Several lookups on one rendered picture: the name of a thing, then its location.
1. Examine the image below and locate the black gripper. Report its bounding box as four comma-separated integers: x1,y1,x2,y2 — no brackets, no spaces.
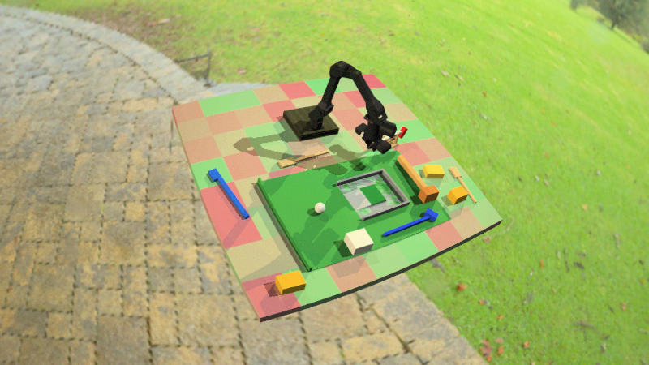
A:
355,123,391,154

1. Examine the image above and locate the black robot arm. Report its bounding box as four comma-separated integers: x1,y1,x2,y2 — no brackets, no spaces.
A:
306,61,397,139

